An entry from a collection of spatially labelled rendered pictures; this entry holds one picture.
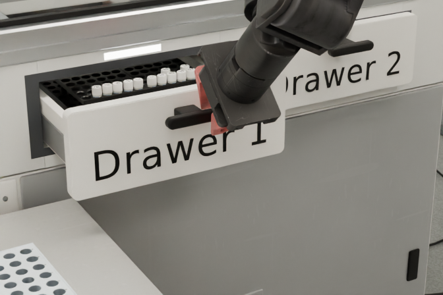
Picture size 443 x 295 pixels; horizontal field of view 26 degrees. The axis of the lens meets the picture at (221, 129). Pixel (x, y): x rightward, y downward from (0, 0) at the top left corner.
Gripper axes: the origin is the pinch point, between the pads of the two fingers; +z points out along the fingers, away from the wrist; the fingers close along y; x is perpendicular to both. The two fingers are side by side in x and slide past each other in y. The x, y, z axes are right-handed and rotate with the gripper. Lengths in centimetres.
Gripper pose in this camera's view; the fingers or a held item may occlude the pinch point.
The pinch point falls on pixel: (213, 117)
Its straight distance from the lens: 114.2
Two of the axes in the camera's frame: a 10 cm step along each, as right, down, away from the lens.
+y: -3.5, -8.8, 3.2
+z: -3.4, 4.3, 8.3
